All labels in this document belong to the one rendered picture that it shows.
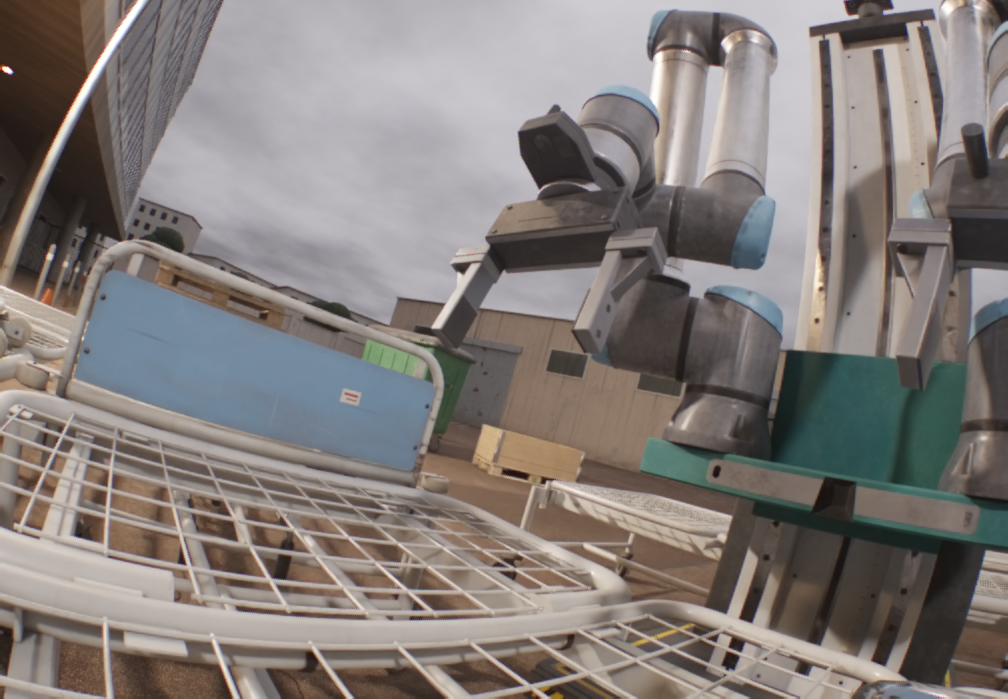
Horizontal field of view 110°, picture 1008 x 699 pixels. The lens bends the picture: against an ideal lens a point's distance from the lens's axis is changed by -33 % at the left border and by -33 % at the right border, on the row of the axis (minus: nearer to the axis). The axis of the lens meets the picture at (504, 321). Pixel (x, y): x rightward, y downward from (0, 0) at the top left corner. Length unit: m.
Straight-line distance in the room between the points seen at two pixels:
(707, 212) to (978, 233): 0.36
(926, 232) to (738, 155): 0.42
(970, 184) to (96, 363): 1.04
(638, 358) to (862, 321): 0.45
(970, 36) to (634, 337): 0.72
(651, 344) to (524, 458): 5.67
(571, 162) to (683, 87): 0.58
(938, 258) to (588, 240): 0.27
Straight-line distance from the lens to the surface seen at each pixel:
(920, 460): 0.92
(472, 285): 0.46
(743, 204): 0.63
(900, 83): 1.34
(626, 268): 0.39
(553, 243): 0.45
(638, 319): 0.87
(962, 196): 0.34
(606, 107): 0.57
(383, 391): 1.05
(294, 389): 0.98
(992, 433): 0.78
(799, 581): 1.03
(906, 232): 0.34
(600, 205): 0.44
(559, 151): 0.47
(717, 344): 0.86
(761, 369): 0.87
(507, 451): 6.39
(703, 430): 0.82
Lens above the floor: 0.69
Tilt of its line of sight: 10 degrees up
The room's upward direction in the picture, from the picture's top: 16 degrees clockwise
